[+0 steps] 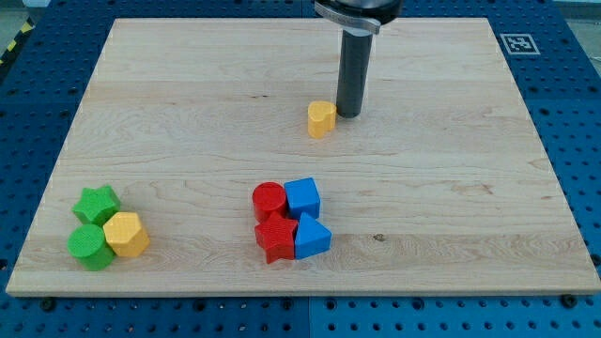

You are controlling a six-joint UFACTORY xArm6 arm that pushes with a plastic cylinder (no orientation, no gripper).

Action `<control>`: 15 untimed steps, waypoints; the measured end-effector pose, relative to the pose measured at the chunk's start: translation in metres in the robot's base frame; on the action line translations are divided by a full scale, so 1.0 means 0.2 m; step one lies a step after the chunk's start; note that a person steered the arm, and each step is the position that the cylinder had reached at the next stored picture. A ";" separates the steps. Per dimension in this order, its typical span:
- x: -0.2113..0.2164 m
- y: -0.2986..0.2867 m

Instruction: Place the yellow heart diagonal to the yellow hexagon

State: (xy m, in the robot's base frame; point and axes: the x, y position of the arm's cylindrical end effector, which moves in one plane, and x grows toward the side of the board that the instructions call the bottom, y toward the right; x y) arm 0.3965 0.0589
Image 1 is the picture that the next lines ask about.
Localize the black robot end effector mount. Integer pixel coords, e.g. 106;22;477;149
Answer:
314;0;404;35

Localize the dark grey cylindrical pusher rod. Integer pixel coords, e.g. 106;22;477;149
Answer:
336;29;373;118

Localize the yellow heart block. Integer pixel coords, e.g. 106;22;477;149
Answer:
307;100;337;139

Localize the yellow hexagon block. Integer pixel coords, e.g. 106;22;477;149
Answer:
102;211;150;257

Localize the white fiducial marker tag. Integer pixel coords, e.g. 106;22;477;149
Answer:
501;33;540;55

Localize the blue cube block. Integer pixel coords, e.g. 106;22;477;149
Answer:
284;177;321;219

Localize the light wooden board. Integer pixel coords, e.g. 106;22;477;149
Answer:
7;18;600;298

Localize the red cylinder block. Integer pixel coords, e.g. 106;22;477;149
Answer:
252;181;287;223

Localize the blue triangle block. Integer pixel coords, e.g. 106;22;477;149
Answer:
295;212;332;259

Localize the red star block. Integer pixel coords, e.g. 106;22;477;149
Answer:
254;213;299;264

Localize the green star block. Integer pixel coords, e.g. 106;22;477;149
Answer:
71;185;121;226

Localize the green cylinder block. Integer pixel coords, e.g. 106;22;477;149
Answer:
67;223;115;271

